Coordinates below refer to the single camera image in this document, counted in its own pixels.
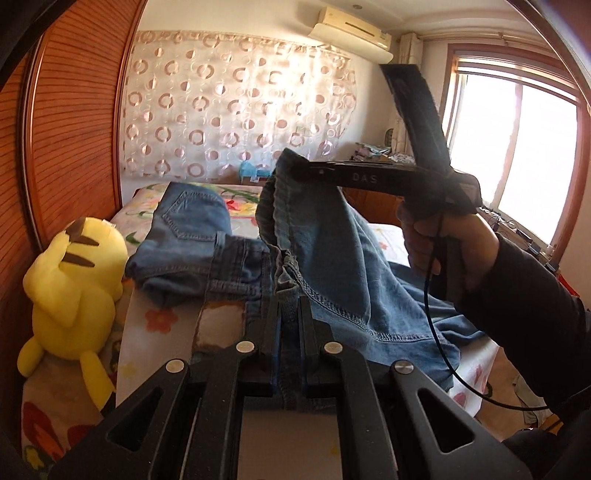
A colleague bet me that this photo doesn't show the person's right forearm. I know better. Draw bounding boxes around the person's right forearm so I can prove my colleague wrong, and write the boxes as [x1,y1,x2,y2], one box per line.
[455,231,591,421]

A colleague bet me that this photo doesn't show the person's right hand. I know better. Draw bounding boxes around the person's right hand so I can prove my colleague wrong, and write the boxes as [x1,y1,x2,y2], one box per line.
[397,202,502,303]

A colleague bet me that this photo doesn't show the blue denim pants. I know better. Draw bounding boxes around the blue denim pants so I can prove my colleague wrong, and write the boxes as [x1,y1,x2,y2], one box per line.
[126,148,485,412]

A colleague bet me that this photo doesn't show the pile of patterned cloth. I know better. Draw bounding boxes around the pile of patterned cloth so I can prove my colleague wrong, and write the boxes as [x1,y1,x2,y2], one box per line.
[353,142,393,162]

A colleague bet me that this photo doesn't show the black cable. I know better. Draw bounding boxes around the black cable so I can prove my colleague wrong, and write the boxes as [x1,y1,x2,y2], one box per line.
[423,215,552,413]

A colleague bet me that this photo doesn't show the wooden-framed window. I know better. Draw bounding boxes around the wooden-framed window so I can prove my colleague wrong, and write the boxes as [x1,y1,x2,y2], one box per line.
[441,44,591,259]

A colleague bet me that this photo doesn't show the floral blanket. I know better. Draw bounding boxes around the floral blanket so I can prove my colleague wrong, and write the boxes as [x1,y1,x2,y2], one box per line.
[21,182,411,468]

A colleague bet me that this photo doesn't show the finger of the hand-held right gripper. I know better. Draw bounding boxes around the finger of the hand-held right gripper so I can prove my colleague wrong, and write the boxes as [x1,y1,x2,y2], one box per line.
[286,160,419,195]

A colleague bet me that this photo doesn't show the yellow plush toy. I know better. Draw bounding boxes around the yellow plush toy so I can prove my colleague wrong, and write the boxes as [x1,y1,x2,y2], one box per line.
[17,217,129,411]

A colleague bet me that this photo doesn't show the sheer circle-pattern curtain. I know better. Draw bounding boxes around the sheer circle-pattern curtain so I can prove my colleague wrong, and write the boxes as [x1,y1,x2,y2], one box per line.
[121,30,359,182]

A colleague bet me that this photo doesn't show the wooden slatted wardrobe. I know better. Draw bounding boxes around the wooden slatted wardrobe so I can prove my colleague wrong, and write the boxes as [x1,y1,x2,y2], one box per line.
[0,0,151,370]

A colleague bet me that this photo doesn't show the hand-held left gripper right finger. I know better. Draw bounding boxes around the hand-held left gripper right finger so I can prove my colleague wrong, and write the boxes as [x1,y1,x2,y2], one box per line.
[298,295,534,480]

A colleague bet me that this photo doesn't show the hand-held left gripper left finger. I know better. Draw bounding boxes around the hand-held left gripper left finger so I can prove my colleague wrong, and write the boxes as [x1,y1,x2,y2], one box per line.
[48,295,283,480]

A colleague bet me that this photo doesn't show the wall air conditioner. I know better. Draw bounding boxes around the wall air conditioner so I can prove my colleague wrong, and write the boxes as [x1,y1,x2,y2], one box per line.
[308,7,393,64]

